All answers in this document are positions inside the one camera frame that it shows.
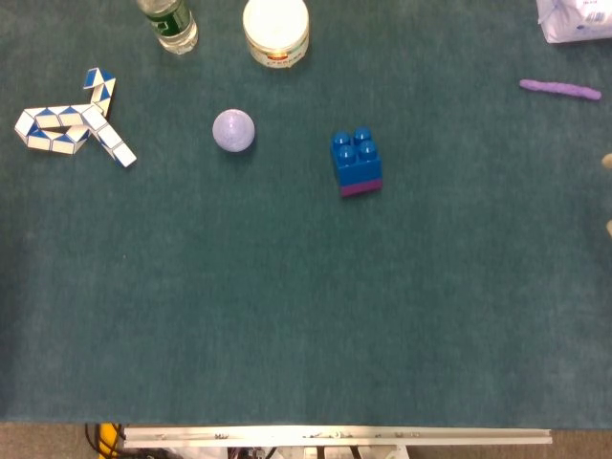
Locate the white tissue pack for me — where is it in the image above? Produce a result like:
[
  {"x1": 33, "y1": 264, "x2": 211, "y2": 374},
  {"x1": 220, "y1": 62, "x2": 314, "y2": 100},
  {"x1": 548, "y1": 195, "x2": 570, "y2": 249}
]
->
[{"x1": 535, "y1": 0, "x2": 612, "y2": 45}]

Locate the clear bottle green label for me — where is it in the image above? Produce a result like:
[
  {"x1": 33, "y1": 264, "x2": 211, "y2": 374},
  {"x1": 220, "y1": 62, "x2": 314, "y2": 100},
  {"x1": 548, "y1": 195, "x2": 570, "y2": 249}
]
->
[{"x1": 135, "y1": 0, "x2": 199, "y2": 55}]

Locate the purple toy brick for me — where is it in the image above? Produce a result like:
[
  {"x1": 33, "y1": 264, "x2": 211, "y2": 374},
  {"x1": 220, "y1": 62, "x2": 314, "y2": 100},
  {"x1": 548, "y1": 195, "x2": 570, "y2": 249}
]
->
[{"x1": 339, "y1": 178, "x2": 384, "y2": 199}]

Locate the teal table cloth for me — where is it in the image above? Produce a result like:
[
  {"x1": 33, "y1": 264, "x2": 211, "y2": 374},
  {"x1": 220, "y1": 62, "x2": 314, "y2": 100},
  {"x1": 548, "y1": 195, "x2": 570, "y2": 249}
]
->
[{"x1": 0, "y1": 0, "x2": 612, "y2": 429}]

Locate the lilac ball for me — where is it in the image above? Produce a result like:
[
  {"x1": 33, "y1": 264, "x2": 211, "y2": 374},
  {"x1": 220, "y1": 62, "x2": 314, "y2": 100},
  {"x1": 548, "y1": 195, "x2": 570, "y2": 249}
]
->
[{"x1": 211, "y1": 108, "x2": 256, "y2": 154}]

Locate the aluminium profile rail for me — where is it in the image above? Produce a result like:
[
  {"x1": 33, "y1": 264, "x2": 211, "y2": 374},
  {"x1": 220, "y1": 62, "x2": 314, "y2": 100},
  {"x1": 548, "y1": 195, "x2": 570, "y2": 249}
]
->
[{"x1": 122, "y1": 425, "x2": 554, "y2": 448}]

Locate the purple clay stick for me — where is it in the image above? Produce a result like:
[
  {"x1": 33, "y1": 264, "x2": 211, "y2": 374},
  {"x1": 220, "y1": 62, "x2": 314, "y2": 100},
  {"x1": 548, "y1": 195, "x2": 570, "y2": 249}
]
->
[{"x1": 518, "y1": 78, "x2": 602, "y2": 102}]

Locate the blue white snake puzzle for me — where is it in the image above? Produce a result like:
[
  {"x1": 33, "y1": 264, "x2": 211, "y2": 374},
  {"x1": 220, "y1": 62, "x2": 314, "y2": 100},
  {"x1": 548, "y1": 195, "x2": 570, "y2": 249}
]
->
[{"x1": 13, "y1": 67, "x2": 139, "y2": 169}]

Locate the black cable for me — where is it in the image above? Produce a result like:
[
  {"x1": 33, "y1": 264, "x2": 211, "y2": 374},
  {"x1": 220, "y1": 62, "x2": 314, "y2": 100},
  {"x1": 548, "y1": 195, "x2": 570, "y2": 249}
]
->
[{"x1": 84, "y1": 423, "x2": 104, "y2": 455}]

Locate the clear plastic jar white lid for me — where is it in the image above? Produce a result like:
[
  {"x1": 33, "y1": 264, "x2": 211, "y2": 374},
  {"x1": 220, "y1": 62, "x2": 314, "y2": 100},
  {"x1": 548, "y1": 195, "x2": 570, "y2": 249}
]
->
[{"x1": 241, "y1": 0, "x2": 311, "y2": 70}]

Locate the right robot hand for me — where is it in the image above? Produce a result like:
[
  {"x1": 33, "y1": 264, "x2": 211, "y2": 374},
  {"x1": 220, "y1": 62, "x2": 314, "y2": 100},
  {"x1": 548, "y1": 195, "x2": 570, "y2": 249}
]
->
[{"x1": 601, "y1": 153, "x2": 612, "y2": 237}]

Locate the blue toy brick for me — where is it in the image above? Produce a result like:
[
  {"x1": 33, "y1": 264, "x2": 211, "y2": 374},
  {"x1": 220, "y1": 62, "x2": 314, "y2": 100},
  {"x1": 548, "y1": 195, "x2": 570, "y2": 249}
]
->
[{"x1": 329, "y1": 126, "x2": 383, "y2": 188}]

